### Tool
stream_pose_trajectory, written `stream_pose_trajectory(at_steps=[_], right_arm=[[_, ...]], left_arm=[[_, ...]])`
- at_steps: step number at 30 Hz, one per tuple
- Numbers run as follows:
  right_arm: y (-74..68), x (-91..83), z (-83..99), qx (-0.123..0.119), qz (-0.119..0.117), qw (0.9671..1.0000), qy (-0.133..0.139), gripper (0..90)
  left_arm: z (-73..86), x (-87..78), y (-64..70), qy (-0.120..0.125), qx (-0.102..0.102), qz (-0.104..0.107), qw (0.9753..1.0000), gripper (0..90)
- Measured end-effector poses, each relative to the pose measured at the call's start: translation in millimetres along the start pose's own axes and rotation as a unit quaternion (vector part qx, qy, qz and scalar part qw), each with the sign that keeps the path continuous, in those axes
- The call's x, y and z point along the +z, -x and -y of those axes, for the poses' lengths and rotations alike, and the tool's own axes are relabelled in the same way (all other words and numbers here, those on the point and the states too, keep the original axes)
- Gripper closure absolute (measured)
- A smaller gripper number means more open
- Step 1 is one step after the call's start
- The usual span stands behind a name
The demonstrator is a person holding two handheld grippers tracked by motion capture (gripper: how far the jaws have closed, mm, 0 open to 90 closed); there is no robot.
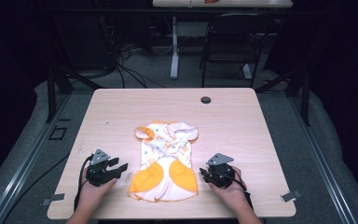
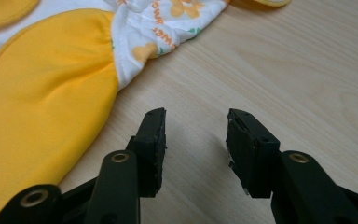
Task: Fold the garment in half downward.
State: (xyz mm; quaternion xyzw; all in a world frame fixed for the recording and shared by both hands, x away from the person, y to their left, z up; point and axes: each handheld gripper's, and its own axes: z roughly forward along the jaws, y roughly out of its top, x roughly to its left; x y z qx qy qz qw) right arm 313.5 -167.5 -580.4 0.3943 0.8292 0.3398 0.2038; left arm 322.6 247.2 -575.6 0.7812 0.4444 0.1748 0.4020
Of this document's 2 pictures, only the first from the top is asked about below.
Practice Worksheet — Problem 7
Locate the white and orange baby garment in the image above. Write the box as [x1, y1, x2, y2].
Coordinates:
[128, 119, 200, 203]

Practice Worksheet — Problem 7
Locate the person's right hand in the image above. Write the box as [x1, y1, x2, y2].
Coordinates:
[207, 165, 250, 217]

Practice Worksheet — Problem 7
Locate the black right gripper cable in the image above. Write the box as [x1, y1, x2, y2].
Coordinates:
[229, 173, 255, 210]

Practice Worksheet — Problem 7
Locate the aluminium floor rail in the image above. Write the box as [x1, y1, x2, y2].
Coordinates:
[0, 92, 73, 224]
[288, 95, 358, 224]

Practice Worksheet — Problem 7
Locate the bundle of floor cables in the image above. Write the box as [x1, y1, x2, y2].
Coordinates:
[97, 13, 175, 90]

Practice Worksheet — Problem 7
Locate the grey tape strip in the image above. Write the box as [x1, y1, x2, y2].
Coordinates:
[41, 192, 66, 207]
[280, 189, 303, 203]

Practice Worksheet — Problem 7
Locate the black chair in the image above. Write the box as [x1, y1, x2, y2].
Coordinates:
[199, 12, 276, 89]

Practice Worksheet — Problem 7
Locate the black tape square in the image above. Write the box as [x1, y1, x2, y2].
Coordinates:
[48, 125, 69, 141]

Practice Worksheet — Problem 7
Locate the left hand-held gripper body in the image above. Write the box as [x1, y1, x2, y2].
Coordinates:
[85, 148, 121, 188]

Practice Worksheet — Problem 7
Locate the black metal stand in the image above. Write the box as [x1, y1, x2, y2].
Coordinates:
[255, 60, 312, 127]
[41, 12, 104, 124]

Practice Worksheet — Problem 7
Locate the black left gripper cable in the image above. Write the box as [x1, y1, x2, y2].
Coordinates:
[73, 154, 95, 212]

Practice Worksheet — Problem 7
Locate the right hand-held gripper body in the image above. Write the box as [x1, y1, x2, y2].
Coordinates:
[204, 152, 236, 189]

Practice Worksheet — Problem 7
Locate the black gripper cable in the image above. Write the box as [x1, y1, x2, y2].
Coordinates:
[73, 154, 95, 212]
[229, 173, 255, 210]

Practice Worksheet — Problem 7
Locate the person's left hand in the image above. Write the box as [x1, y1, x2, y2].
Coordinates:
[78, 170, 118, 217]

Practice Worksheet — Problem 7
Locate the white desk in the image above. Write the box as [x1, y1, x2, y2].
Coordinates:
[152, 0, 294, 80]

